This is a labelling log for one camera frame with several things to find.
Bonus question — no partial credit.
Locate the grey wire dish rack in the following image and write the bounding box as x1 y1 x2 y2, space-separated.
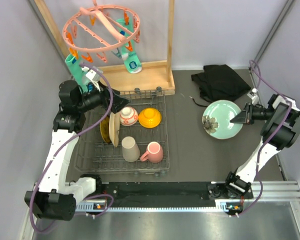
70 89 170 175

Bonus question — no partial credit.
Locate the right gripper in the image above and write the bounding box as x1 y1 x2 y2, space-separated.
230 102 274 125

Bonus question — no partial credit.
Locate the beige bird plate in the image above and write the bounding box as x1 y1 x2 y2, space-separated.
109 112 120 148

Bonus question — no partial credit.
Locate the mint green flower plate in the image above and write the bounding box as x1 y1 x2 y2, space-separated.
201 100 243 140

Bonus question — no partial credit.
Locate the white orange patterned bowl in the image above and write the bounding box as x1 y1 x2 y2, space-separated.
119 106 138 126

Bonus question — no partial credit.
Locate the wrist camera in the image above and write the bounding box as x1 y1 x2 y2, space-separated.
247 88 260 106
81 66 103 88

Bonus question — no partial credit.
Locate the yellow ribbed bowl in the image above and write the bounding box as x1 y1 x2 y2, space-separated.
138 107 162 129

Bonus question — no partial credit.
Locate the aluminium extrusion rail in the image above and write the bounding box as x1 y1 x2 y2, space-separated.
208 181 300 217

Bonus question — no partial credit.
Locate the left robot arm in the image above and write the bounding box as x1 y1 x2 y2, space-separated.
24 80 130 221

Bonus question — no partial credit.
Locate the pink mug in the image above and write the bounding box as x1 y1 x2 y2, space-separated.
140 141 164 164

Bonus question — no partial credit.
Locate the black cloth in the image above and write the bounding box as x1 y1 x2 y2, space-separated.
191 64 251 103

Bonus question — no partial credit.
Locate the pink round clothes hanger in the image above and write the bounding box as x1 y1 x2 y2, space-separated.
61 0 141 63

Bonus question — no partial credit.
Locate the yellow patterned small plate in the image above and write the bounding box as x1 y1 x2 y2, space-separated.
99 116 111 144

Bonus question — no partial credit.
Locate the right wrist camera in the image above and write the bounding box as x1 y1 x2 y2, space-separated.
247 88 260 106

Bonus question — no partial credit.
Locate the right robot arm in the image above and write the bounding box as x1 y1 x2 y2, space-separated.
202 94 300 199

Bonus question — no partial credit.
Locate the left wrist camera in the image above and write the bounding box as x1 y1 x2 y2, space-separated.
81 66 103 88

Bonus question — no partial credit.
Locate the mint green blue sock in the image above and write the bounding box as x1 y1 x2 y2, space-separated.
65 53 100 94

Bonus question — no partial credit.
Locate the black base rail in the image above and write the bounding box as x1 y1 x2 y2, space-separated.
96 181 241 208

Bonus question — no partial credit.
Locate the wooden stand tray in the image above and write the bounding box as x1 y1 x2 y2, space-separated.
29 0 176 95

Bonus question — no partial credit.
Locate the beige tumbler cup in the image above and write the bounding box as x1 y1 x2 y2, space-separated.
121 136 141 163

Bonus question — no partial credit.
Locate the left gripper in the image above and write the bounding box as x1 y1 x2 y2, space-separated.
76 80 131 114

